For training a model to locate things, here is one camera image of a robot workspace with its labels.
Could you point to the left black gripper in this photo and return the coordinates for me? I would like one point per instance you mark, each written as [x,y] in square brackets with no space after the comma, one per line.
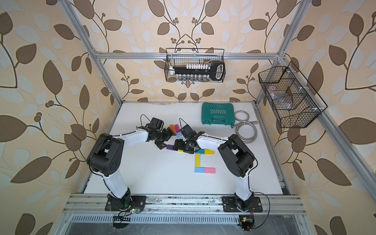
[168,136]

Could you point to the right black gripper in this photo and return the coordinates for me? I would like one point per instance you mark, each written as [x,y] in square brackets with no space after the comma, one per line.
[178,145]

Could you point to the magenta block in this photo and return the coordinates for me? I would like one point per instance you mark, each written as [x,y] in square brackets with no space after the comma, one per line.
[176,128]

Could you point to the orange block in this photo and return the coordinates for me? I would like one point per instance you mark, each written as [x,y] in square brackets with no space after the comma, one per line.
[172,128]

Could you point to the long yellow block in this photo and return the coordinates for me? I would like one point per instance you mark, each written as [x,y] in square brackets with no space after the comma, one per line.
[197,160]

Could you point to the teal block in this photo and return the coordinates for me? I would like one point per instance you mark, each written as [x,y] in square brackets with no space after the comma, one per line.
[201,151]

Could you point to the small yellow block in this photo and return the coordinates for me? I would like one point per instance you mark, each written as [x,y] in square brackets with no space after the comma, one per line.
[208,152]

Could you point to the pink block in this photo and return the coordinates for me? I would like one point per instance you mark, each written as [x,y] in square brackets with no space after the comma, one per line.
[210,170]

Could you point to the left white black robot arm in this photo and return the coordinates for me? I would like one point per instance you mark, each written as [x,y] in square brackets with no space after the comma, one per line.
[105,158]

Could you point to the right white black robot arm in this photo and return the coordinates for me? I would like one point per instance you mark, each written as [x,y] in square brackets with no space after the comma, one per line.
[238,158]

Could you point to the green plastic tool case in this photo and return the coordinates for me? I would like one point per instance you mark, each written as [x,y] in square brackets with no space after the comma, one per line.
[218,113]

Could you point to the black white tool in basket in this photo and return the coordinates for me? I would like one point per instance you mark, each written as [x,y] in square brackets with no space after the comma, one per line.
[213,71]

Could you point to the plastic bag in basket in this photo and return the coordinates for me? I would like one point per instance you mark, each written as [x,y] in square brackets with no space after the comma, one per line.
[280,99]

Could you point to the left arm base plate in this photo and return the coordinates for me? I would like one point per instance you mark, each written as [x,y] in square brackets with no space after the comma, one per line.
[128,203]

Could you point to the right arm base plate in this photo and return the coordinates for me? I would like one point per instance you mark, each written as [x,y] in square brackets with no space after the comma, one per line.
[235,204]

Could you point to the black wire basket back wall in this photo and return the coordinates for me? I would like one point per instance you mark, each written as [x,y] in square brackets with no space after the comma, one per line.
[183,56]

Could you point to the black wire basket wall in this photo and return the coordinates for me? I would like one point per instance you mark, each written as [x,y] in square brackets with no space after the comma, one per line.
[307,103]
[183,56]

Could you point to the aluminium frame rail front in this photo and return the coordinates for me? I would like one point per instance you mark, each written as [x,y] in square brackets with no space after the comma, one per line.
[188,204]

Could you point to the black wire basket right wall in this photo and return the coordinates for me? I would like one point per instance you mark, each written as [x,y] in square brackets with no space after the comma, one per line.
[307,103]

